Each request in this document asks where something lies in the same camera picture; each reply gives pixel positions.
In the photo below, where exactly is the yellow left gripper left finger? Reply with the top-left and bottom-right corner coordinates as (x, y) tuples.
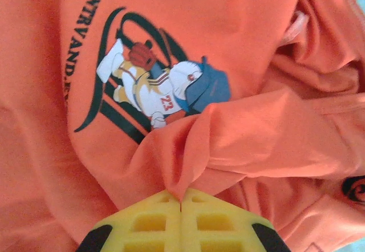
(76, 189), (181, 252)

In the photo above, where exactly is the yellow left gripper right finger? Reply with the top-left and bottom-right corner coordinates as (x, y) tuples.
(181, 188), (292, 252)

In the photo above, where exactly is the orange printed t-shirt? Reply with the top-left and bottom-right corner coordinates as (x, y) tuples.
(0, 0), (365, 252)

